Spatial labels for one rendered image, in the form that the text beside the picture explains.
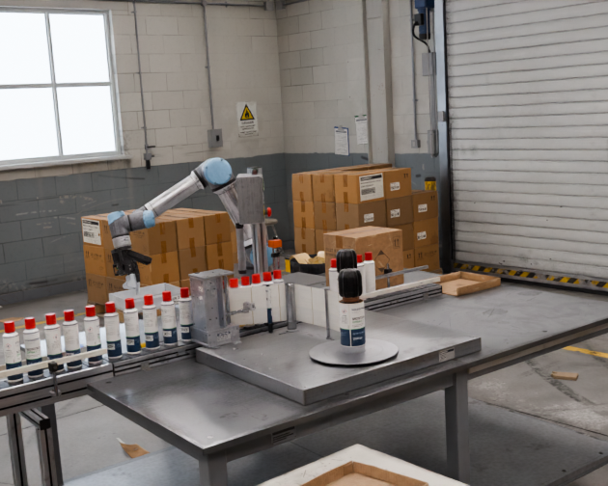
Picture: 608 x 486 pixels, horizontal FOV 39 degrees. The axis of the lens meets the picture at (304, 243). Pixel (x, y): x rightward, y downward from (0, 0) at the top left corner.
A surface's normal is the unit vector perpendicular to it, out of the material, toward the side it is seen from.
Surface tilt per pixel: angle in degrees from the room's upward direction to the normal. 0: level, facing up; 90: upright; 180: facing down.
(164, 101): 90
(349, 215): 90
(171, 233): 90
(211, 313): 90
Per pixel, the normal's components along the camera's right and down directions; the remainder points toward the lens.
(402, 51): -0.76, 0.14
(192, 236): 0.67, 0.08
